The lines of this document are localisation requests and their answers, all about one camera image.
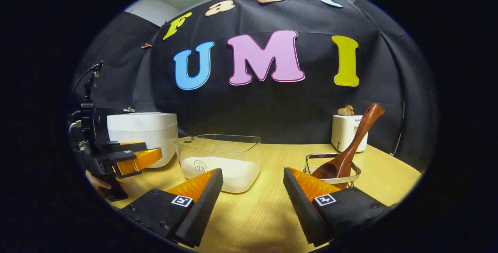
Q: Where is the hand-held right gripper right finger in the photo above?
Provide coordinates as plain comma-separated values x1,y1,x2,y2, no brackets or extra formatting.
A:
283,167,397,248

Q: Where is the brown wooden spoon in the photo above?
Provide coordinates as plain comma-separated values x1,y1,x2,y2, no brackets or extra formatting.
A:
311,103,386,181

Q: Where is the white rice cooker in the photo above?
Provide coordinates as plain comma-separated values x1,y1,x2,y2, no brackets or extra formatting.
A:
107,112,179,168

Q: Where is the black backdrop cloth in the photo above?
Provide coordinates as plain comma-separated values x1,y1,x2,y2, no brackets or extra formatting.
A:
72,0,438,172

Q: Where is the small white toaster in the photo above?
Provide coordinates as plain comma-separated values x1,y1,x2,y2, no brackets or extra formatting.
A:
331,114,368,153

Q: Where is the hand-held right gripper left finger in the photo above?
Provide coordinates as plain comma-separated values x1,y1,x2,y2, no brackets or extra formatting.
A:
113,168,224,248

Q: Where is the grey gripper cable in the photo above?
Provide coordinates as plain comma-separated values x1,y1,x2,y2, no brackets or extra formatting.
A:
69,65,98,137

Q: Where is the clear plastic container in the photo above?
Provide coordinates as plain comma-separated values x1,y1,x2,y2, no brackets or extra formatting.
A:
175,134,261,194

